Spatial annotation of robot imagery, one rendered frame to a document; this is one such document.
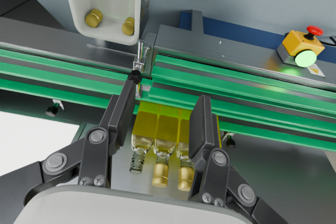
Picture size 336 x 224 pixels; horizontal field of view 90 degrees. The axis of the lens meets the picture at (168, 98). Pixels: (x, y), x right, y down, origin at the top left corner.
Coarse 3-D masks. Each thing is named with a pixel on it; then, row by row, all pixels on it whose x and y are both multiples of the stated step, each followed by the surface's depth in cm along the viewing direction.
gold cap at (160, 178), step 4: (156, 164) 39; (160, 164) 38; (164, 164) 38; (156, 168) 38; (160, 168) 38; (164, 168) 38; (168, 168) 39; (156, 172) 37; (160, 172) 37; (164, 172) 37; (156, 176) 37; (160, 176) 37; (164, 176) 37; (152, 180) 37; (156, 180) 36; (160, 180) 36; (164, 180) 36; (152, 184) 37; (156, 184) 37; (160, 184) 36; (164, 184) 36
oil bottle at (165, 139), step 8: (160, 104) 48; (160, 112) 46; (168, 112) 46; (176, 112) 47; (160, 120) 44; (168, 120) 45; (176, 120) 45; (160, 128) 43; (168, 128) 43; (176, 128) 44; (160, 136) 41; (168, 136) 42; (176, 136) 42; (160, 144) 40; (168, 144) 41; (160, 152) 40; (168, 152) 41
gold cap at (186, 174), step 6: (180, 168) 39; (186, 168) 38; (192, 168) 39; (180, 174) 38; (186, 174) 37; (192, 174) 38; (180, 180) 37; (186, 180) 37; (180, 186) 36; (186, 186) 36
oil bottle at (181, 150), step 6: (180, 108) 48; (180, 114) 47; (186, 114) 47; (180, 120) 45; (186, 120) 45; (180, 126) 44; (186, 126) 44; (180, 132) 43; (186, 132) 43; (180, 138) 42; (186, 138) 42; (180, 144) 41; (186, 144) 41; (180, 150) 40; (186, 150) 40; (180, 156) 41
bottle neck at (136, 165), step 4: (136, 152) 39; (140, 152) 39; (144, 152) 40; (132, 156) 40; (136, 156) 39; (140, 156) 39; (144, 156) 40; (132, 160) 38; (136, 160) 38; (140, 160) 38; (132, 164) 38; (136, 164) 38; (140, 164) 38; (132, 168) 37; (136, 168) 37; (140, 168) 38; (132, 172) 39; (136, 172) 39; (140, 172) 38
